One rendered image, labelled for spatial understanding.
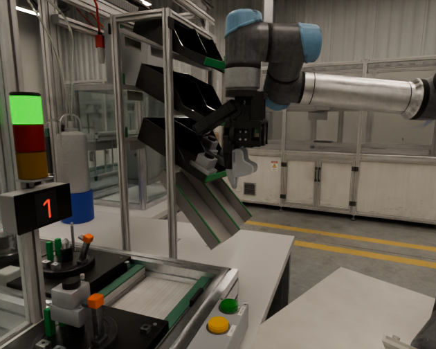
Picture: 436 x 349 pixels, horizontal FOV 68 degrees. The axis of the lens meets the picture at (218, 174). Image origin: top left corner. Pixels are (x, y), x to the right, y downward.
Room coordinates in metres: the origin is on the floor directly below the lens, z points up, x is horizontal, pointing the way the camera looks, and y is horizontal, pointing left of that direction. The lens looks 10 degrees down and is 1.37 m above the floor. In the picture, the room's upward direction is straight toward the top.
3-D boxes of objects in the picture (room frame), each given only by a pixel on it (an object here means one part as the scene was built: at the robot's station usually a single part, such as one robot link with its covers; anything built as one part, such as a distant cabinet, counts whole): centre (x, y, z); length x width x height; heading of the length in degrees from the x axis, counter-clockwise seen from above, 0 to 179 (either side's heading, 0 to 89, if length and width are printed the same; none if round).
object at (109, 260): (0.83, 0.41, 1.01); 0.24 x 0.24 x 0.13; 69
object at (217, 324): (0.58, 0.00, 0.96); 0.04 x 0.04 x 0.02
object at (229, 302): (0.65, -0.02, 0.96); 0.04 x 0.04 x 0.02
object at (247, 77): (0.71, -0.05, 1.45); 0.08 x 0.08 x 0.05
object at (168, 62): (1.12, 0.16, 1.26); 0.36 x 0.21 x 0.80; 159
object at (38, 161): (0.60, 0.35, 1.28); 0.05 x 0.05 x 0.05
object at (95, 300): (0.50, 0.21, 1.04); 0.04 x 0.02 x 0.08; 69
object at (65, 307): (0.52, 0.26, 1.06); 0.08 x 0.04 x 0.07; 69
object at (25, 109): (0.60, 0.35, 1.38); 0.05 x 0.05 x 0.05
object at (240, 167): (0.69, -0.05, 1.26); 0.06 x 0.03 x 0.09; 69
